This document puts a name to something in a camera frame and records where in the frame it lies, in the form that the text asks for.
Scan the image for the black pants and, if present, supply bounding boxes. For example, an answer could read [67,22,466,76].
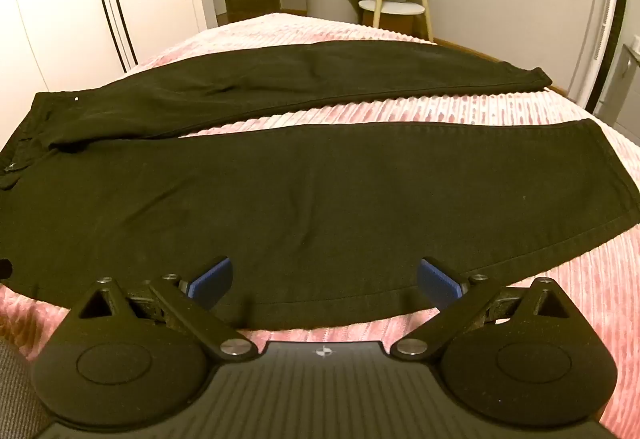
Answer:
[0,42,640,328]

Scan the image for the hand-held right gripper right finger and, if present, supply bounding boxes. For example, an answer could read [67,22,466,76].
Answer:
[390,256,574,361]

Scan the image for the white tower appliance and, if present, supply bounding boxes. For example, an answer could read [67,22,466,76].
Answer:
[572,0,632,116]

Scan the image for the pink ribbed blanket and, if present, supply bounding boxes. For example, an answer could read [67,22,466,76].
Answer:
[0,12,640,439]

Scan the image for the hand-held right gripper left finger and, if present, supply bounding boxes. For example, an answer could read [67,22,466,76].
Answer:
[75,256,254,363]

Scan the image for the grey cabinet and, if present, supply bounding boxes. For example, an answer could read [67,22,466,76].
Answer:
[606,35,640,136]

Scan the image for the grey cloth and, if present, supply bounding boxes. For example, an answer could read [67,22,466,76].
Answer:
[0,333,53,439]

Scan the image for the white round pouf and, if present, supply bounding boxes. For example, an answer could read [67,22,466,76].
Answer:
[305,0,364,23]

